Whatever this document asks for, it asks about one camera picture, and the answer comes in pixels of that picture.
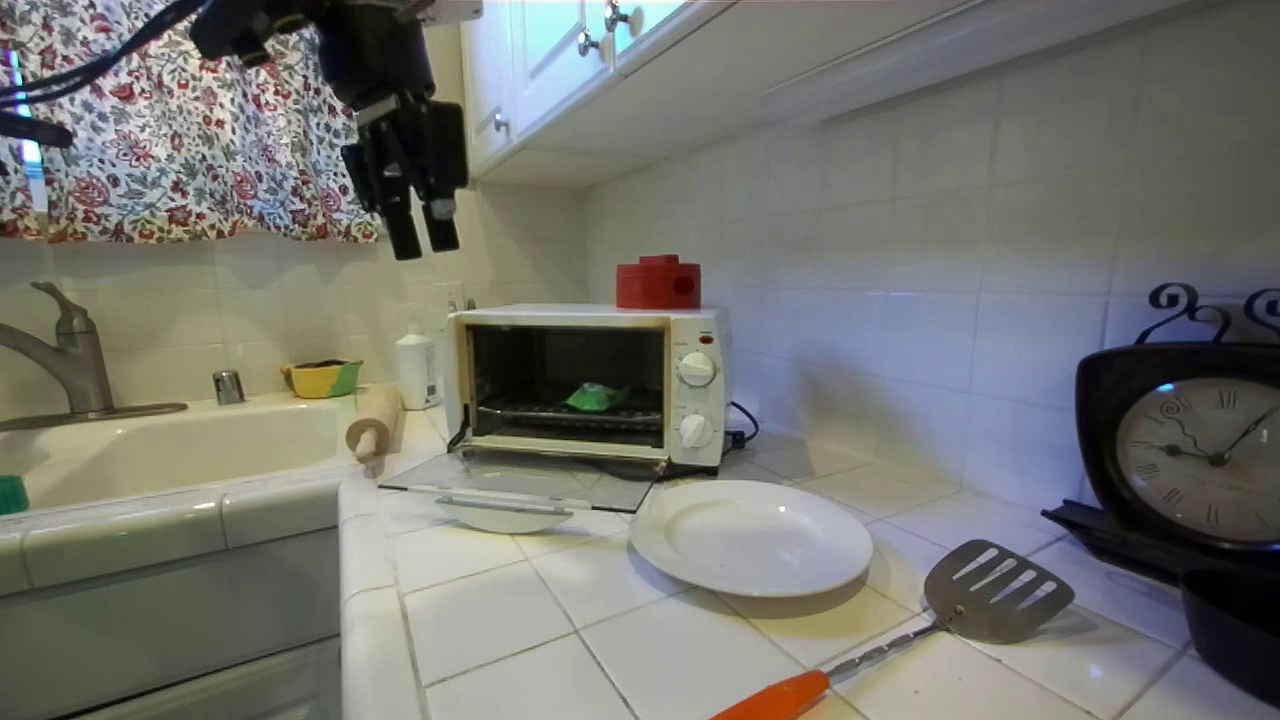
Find black oven power cord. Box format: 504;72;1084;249
718;398;764;455

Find white toaster oven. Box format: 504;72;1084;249
382;306;727;534

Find yellow bowl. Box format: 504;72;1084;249
284;361;361;401

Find metal kitchen faucet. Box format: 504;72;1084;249
0;282;180;427

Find small black bowl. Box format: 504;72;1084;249
1180;567;1280;707

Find floral curtain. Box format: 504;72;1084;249
0;28;382;245

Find white kitchen sink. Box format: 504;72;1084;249
0;401;349;595

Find white round plate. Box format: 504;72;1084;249
633;481;870;602

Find white upper cabinets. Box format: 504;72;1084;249
461;0;1193;187

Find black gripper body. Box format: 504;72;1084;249
314;0;466;213

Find white cylinder container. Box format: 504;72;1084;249
394;332;439;407

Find orange handled metal spatula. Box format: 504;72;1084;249
710;540;1076;720

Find green object inside oven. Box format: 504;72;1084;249
564;384;623;416

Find wooden rolling pin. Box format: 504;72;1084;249
344;384;405;464

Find red round container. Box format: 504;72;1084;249
614;255;699;307

